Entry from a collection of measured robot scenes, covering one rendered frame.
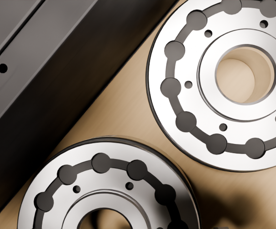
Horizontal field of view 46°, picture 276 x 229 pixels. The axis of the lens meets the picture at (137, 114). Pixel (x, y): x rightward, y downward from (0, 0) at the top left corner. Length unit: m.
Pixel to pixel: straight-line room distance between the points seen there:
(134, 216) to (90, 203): 0.02
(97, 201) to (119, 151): 0.03
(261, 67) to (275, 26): 0.02
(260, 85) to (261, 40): 0.03
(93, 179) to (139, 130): 0.05
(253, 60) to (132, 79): 0.07
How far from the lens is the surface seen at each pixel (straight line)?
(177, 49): 0.18
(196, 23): 0.19
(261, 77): 0.20
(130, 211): 0.18
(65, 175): 0.19
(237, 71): 0.21
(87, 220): 0.21
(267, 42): 0.18
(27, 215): 0.20
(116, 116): 0.21
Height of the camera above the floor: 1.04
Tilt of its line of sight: 86 degrees down
